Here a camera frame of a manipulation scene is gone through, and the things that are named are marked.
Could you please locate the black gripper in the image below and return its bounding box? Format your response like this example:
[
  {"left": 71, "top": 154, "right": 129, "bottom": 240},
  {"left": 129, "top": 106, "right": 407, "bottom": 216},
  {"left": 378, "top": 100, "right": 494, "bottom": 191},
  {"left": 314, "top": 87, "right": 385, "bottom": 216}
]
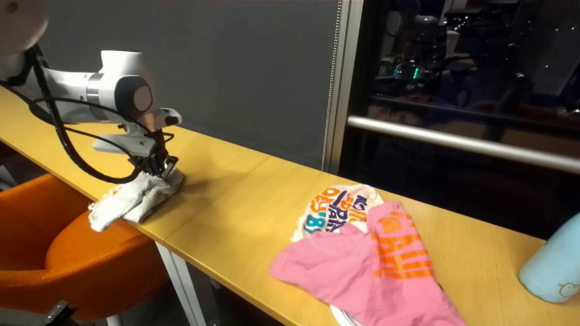
[{"left": 133, "top": 127, "right": 182, "bottom": 182}]

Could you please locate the white terry cloth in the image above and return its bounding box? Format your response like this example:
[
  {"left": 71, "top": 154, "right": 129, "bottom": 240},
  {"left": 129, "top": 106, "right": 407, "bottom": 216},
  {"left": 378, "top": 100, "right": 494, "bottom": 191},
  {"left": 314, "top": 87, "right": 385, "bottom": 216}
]
[{"left": 88, "top": 169, "right": 187, "bottom": 234}]

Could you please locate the white cloth with colourful letters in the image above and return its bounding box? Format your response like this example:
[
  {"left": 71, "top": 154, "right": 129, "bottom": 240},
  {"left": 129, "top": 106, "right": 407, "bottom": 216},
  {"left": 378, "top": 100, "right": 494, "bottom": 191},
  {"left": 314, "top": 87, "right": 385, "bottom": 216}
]
[{"left": 291, "top": 183, "right": 387, "bottom": 245}]

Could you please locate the pink cloth with orange print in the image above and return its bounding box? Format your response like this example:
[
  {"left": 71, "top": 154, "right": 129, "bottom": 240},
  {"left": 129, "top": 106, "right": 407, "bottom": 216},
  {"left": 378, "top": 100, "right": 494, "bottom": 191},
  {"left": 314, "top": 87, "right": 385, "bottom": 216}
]
[{"left": 269, "top": 200, "right": 468, "bottom": 326}]

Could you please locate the grey table leg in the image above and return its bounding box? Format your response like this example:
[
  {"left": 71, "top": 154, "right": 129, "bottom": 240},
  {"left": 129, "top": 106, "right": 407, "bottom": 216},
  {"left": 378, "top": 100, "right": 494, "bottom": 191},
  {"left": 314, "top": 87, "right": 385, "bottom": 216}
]
[{"left": 155, "top": 241, "right": 211, "bottom": 326}]

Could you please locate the orange chair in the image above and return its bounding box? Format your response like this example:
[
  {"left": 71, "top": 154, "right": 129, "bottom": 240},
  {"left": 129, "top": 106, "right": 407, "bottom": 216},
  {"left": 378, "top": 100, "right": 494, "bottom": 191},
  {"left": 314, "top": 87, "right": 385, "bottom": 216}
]
[{"left": 0, "top": 173, "right": 175, "bottom": 326}]

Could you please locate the silver window handrail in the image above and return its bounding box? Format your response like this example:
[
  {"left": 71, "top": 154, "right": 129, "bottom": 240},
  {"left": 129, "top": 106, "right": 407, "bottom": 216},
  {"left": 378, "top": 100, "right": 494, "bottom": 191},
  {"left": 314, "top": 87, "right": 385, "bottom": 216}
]
[{"left": 347, "top": 115, "right": 580, "bottom": 176}]

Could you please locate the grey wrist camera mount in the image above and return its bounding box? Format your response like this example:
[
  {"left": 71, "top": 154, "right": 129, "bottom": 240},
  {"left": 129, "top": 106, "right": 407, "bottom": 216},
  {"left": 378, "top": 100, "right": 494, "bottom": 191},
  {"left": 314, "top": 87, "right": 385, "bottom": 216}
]
[{"left": 91, "top": 124, "right": 160, "bottom": 160}]

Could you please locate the thick black cable hose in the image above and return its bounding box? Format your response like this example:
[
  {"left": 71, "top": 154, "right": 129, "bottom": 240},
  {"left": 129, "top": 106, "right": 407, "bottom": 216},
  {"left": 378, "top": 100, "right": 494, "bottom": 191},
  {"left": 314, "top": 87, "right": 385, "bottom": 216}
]
[{"left": 22, "top": 46, "right": 148, "bottom": 185}]

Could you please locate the thin black cable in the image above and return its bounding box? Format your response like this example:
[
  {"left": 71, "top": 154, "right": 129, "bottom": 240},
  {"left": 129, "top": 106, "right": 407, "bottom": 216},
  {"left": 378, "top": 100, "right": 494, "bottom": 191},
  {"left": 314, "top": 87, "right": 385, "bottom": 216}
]
[{"left": 28, "top": 96, "right": 160, "bottom": 138}]

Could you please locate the grey window frame post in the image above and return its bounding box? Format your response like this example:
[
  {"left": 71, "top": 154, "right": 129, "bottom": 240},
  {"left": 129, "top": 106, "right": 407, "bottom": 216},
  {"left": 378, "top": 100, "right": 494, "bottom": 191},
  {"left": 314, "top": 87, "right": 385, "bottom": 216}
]
[{"left": 320, "top": 0, "right": 367, "bottom": 174}]

